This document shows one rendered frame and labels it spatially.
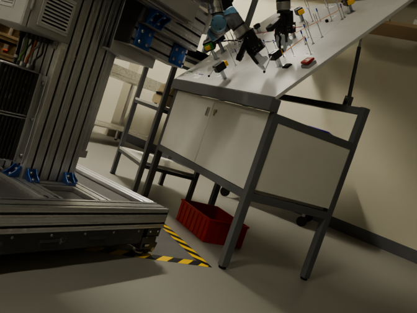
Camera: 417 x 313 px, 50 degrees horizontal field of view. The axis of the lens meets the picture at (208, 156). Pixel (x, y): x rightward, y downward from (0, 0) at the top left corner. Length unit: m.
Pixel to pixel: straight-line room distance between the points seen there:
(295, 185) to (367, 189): 2.69
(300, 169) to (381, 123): 2.78
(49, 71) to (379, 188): 3.82
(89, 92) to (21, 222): 0.65
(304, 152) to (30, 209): 1.37
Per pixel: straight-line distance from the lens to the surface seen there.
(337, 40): 2.51
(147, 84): 5.62
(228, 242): 2.21
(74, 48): 1.83
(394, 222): 4.92
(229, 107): 2.49
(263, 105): 2.17
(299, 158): 2.30
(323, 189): 2.47
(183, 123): 2.90
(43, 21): 1.68
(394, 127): 4.99
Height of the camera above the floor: 0.66
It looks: 4 degrees down
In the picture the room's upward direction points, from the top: 19 degrees clockwise
